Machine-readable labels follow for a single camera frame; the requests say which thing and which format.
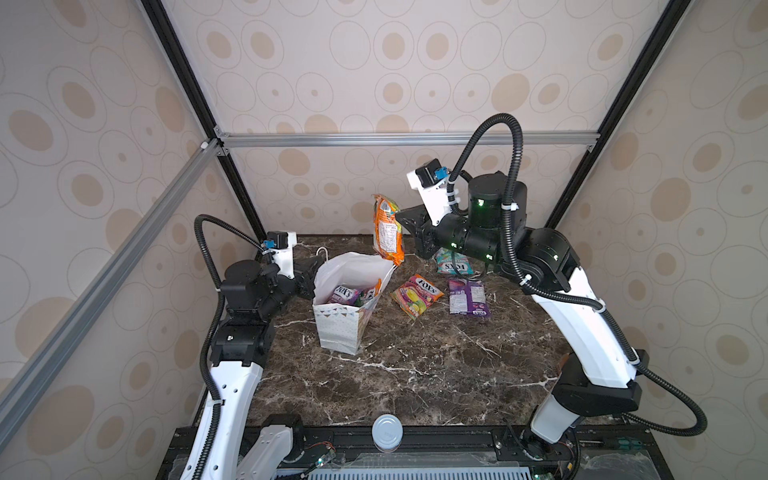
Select white round cap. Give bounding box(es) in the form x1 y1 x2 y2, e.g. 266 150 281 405
371 414 404 453

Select purple candy packet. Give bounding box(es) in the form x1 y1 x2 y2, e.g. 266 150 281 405
448 278 490 318

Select right black frame post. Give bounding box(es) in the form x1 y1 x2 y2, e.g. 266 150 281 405
545 0 693 229

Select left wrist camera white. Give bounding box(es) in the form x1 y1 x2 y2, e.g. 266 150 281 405
264 231 297 279

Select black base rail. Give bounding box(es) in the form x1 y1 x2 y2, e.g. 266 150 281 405
157 424 673 480

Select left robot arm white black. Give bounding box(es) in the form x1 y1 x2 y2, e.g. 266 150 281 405
181 214 327 479

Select red yellow Fox's packet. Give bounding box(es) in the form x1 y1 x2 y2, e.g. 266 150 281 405
373 194 405 266

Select teal Fox's candy packet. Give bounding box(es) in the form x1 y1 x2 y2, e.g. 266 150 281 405
434 248 475 277

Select pink Fox's berries packet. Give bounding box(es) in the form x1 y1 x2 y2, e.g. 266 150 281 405
327 285 362 306

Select left diagonal aluminium rail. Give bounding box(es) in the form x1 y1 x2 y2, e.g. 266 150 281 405
1 138 222 449

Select horizontal aluminium rail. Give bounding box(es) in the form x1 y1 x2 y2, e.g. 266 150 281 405
221 130 600 148

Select black frame post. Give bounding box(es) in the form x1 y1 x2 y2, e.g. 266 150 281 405
139 0 266 240
545 0 693 229

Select orange red Fox's packet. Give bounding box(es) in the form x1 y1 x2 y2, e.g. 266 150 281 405
391 274 444 319

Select white paper bag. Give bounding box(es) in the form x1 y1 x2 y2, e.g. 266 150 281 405
313 252 396 355

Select left black frame post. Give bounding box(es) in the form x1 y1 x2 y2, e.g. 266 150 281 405
139 0 266 240

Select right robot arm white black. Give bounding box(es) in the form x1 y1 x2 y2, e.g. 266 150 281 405
396 113 708 458

